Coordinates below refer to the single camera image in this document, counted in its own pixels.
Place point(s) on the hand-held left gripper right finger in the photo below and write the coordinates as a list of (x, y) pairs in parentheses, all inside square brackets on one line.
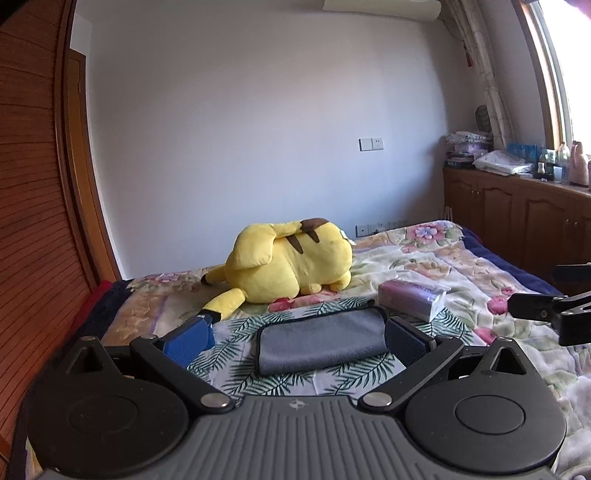
[(406, 342)]

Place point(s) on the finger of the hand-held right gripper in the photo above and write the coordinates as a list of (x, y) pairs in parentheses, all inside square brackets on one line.
[(531, 305), (572, 272)]

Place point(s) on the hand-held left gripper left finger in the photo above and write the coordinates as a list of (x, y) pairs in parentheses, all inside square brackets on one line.
[(189, 342)]

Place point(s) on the grey towel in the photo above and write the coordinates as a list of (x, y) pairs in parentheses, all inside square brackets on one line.
[(318, 339)]

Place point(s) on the pink tissue pack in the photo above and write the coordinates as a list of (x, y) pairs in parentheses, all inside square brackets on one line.
[(411, 295)]

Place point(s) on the leaf-print cloth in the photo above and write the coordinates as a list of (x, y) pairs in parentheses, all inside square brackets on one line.
[(240, 330)]

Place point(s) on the floral bed blanket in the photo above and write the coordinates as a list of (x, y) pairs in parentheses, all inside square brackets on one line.
[(480, 281)]

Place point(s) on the wooden cabinet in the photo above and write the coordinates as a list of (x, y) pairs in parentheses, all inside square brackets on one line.
[(508, 212)]

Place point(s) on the pink bottle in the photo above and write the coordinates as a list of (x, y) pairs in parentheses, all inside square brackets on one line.
[(580, 166)]

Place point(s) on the dark bottle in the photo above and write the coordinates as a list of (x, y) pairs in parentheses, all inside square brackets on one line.
[(544, 166)]

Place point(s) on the clear bottle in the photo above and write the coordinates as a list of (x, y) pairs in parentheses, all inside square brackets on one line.
[(563, 161)]

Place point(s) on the yellow plush toy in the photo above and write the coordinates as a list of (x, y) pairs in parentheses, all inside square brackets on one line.
[(286, 263)]

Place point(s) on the white plastic bag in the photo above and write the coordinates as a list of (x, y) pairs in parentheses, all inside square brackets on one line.
[(501, 162)]

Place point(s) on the blue packets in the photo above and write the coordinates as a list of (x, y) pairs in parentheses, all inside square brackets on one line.
[(521, 151)]

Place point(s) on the grey round object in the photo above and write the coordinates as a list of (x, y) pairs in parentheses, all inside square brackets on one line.
[(483, 119)]

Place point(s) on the window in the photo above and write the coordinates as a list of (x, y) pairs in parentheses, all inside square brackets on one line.
[(570, 60)]

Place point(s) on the pale curtain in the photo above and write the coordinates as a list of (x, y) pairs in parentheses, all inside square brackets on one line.
[(485, 69)]

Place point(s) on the wooden wardrobe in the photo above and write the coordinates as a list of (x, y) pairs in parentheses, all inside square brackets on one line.
[(32, 184)]

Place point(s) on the white air conditioner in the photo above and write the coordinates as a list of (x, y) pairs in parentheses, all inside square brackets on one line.
[(383, 9)]

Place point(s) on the white wall outlet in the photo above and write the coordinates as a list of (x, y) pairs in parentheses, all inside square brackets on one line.
[(369, 228)]

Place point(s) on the white wall switch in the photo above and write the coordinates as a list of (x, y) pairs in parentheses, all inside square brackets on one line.
[(371, 144)]

